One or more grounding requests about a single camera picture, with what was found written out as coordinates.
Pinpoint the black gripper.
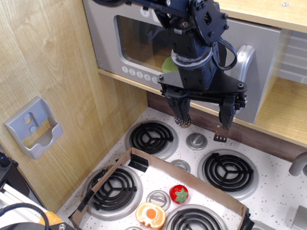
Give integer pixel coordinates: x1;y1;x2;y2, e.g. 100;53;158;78
157;51;247;129

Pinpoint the grey toy microwave door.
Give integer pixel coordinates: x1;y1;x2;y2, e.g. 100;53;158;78
83;0;282;123

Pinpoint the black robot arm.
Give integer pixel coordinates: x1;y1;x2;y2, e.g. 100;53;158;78
84;0;247;130

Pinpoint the hanging skimmer spoon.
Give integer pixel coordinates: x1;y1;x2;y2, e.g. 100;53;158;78
174;115;191;128

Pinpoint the hanging toy spatula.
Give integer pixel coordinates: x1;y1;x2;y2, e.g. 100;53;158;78
213;125;229;143

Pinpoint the green plate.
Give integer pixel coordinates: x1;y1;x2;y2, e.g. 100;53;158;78
162;56;178;73

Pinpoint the back left stove burner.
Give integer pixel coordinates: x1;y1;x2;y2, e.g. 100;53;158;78
125;121;179;160

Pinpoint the stove burner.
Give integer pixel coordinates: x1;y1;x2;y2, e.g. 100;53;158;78
197;149;259;201
162;204;227;230
87;166;143;221
125;121;179;160

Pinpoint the grey middle stove knob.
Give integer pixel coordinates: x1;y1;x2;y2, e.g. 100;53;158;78
171;160;190;173

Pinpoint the back right stove burner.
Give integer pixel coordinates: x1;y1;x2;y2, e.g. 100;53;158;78
197;149;259;201

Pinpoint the red toy strawberry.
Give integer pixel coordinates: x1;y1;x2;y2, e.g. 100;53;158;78
169;184;189;204

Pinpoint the grey front stove knob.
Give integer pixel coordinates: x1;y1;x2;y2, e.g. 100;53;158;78
146;190;171;211

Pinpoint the front right stove burner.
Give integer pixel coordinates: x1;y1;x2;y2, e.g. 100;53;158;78
162;204;227;230

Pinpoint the grey toy faucet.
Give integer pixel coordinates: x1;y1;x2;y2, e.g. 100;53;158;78
289;152;307;176

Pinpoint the orange toy fruit half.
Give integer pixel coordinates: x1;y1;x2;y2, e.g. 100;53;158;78
135;202;166;229

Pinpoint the front left stove burner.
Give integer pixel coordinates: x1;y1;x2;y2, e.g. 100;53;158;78
87;166;143;221

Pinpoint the orange toy bread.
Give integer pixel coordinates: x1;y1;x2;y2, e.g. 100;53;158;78
38;211;63;226

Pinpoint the black device at left edge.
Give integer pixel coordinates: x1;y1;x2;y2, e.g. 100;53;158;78
0;152;30;196

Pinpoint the cardboard frame barrier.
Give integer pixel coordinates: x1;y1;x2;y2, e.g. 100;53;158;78
69;148;254;230

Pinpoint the grey wall phone holder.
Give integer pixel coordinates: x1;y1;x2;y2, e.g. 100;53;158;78
4;96;63;160

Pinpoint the black braided cable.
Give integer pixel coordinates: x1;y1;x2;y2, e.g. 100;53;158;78
0;202;50;230

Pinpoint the aluminium rail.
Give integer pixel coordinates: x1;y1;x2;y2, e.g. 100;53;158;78
0;184;47;228

